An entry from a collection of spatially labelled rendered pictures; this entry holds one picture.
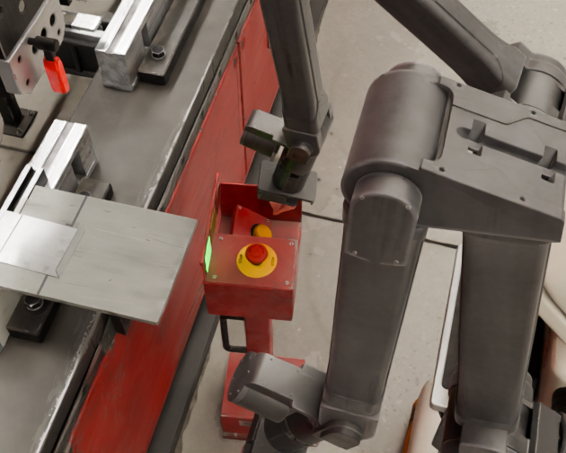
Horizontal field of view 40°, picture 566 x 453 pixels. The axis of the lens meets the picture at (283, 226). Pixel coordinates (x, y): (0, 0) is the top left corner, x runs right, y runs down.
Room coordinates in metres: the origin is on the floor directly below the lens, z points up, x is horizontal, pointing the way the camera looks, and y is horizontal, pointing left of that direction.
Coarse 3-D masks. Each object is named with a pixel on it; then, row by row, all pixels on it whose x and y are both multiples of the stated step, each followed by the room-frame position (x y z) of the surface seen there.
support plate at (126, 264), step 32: (32, 192) 0.74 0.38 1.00; (64, 192) 0.74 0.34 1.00; (64, 224) 0.68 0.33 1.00; (96, 224) 0.68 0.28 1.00; (128, 224) 0.68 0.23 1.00; (160, 224) 0.68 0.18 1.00; (192, 224) 0.68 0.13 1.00; (96, 256) 0.62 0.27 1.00; (128, 256) 0.62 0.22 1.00; (160, 256) 0.62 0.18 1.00; (0, 288) 0.57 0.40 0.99; (32, 288) 0.57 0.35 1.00; (64, 288) 0.57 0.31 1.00; (96, 288) 0.57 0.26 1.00; (128, 288) 0.57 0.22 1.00; (160, 288) 0.57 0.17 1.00
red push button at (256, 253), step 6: (252, 246) 0.76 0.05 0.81; (258, 246) 0.76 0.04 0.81; (264, 246) 0.76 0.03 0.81; (246, 252) 0.75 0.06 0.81; (252, 252) 0.75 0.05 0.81; (258, 252) 0.75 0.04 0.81; (264, 252) 0.75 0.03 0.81; (246, 258) 0.74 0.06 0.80; (252, 258) 0.74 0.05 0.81; (258, 258) 0.74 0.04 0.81; (264, 258) 0.74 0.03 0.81; (258, 264) 0.74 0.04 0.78
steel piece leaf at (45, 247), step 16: (32, 224) 0.68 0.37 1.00; (48, 224) 0.68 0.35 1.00; (80, 224) 0.66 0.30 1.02; (16, 240) 0.65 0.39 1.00; (32, 240) 0.65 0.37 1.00; (48, 240) 0.65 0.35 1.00; (64, 240) 0.65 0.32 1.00; (0, 256) 0.62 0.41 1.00; (16, 256) 0.62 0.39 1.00; (32, 256) 0.62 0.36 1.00; (48, 256) 0.62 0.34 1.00; (64, 256) 0.61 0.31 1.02; (48, 272) 0.59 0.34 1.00
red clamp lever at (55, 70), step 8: (32, 40) 0.80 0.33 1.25; (40, 40) 0.80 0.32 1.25; (48, 40) 0.80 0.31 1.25; (56, 40) 0.80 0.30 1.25; (40, 48) 0.79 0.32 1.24; (48, 48) 0.79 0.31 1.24; (56, 48) 0.79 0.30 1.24; (48, 56) 0.80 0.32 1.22; (48, 64) 0.79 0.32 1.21; (56, 64) 0.79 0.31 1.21; (48, 72) 0.79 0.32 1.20; (56, 72) 0.79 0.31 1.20; (64, 72) 0.80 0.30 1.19; (56, 80) 0.79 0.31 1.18; (64, 80) 0.80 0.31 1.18; (56, 88) 0.79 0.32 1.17; (64, 88) 0.79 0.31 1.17
